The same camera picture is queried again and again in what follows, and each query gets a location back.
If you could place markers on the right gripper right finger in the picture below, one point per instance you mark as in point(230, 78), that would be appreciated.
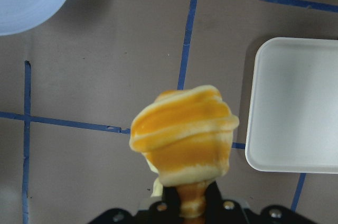
point(213, 208)

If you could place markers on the white rectangular tray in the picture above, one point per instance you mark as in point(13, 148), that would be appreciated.
point(292, 122)

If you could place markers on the striped bread roll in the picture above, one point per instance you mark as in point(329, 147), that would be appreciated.
point(186, 138)

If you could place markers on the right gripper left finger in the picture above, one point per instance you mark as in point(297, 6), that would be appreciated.
point(171, 198)

